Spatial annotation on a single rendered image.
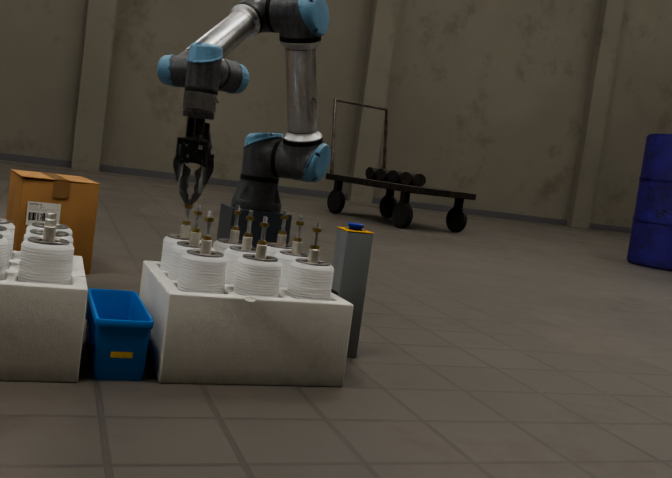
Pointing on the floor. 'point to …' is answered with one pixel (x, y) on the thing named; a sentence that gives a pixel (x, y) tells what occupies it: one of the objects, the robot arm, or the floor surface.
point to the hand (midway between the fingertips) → (189, 198)
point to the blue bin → (117, 334)
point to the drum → (653, 207)
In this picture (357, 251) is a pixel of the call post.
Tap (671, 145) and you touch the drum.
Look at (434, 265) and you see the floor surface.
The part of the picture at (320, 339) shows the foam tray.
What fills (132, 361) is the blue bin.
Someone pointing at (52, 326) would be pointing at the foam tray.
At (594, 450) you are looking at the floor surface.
